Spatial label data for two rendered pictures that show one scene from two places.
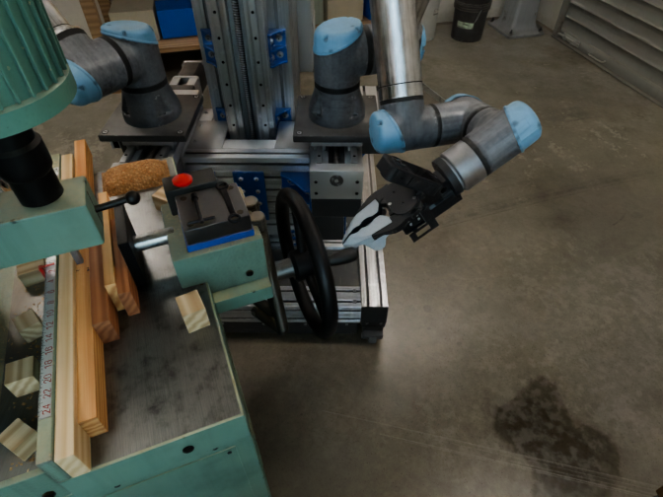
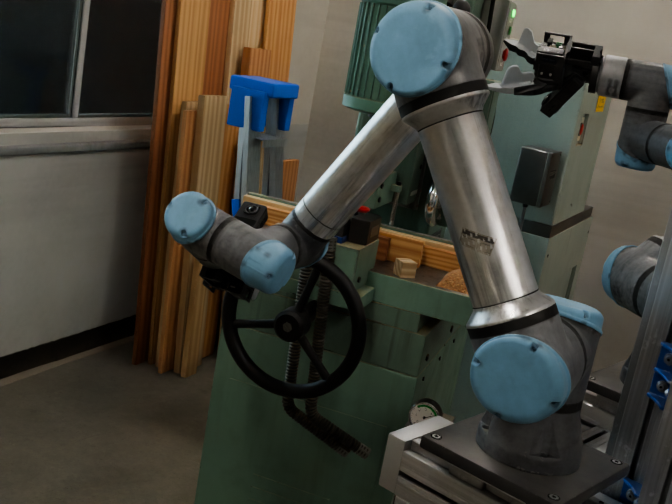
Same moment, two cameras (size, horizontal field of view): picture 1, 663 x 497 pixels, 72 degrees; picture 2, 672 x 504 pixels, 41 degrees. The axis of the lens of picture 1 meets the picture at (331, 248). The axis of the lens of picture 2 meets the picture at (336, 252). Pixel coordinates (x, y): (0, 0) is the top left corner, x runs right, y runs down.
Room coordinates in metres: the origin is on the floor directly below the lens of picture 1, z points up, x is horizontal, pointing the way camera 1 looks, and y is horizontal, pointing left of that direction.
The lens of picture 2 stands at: (1.64, -1.16, 1.35)
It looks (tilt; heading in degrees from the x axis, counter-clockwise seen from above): 14 degrees down; 129
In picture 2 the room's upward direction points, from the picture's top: 10 degrees clockwise
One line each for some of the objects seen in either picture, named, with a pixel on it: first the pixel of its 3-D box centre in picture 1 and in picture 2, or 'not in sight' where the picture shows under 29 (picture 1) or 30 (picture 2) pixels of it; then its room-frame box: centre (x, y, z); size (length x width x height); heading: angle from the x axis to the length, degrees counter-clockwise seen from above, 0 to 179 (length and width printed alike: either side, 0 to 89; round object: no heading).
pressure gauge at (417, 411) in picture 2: not in sight; (425, 418); (0.78, 0.27, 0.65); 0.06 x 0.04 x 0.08; 22
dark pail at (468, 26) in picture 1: (470, 18); not in sight; (3.86, -1.10, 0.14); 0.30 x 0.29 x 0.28; 15
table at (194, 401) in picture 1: (168, 273); (342, 270); (0.51, 0.27, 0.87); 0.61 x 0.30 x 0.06; 22
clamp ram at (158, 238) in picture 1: (150, 240); not in sight; (0.50, 0.28, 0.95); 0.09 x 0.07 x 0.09; 22
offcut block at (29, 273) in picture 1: (34, 271); not in sight; (0.56, 0.54, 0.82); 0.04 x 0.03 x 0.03; 118
